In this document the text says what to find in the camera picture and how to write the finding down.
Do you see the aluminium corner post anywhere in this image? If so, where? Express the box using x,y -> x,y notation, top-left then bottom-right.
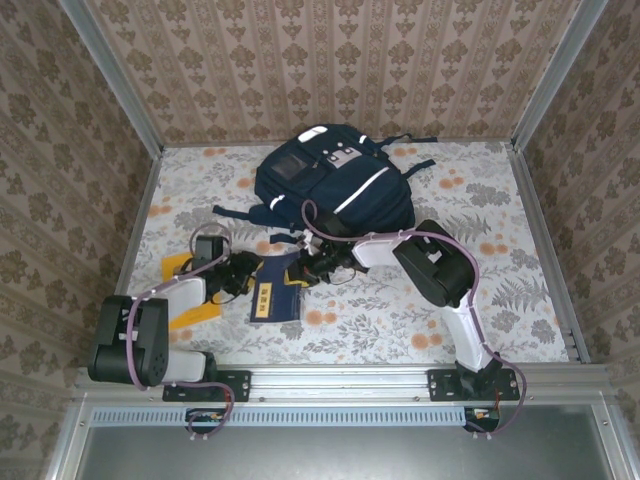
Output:
512,0 -> 609,146
58,0 -> 164,156

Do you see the navy blue backpack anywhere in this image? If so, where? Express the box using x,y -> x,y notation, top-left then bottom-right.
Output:
212,123 -> 439,247

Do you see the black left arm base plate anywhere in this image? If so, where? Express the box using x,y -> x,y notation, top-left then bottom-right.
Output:
162,369 -> 251,403

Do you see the thin black gripper wire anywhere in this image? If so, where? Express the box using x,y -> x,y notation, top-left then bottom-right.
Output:
324,262 -> 372,287

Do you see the slotted grey cable duct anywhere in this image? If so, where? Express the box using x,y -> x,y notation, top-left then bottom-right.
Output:
91,407 -> 469,427

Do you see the grey metal panel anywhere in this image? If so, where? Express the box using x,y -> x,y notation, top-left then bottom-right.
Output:
47,399 -> 640,480

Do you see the aluminium mounting rail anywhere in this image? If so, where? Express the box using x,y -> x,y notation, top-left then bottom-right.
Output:
74,364 -> 614,401

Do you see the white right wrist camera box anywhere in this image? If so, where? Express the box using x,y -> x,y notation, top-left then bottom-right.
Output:
297,233 -> 326,257

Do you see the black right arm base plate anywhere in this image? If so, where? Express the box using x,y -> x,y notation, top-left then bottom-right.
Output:
427,368 -> 520,402

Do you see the navy book with yellow label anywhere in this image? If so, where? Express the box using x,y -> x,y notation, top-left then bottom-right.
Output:
248,252 -> 307,326

